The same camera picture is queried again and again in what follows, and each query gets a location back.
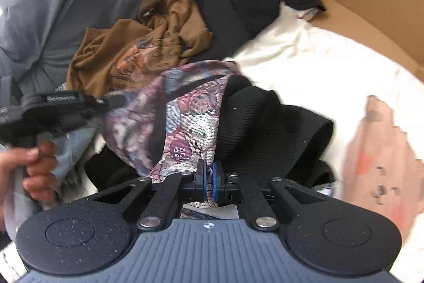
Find black jacket bear pattern lining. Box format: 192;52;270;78
85;60;335;190

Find person's left hand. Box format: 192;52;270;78
1;141;58;233

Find light blue jeans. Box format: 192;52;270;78
36;121;99;183

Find brown printed t-shirt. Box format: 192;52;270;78
66;0;213;97

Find black clothing pile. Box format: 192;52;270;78
190;0;325;63

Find cream bear print bedsheet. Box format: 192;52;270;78
0;2;424;283

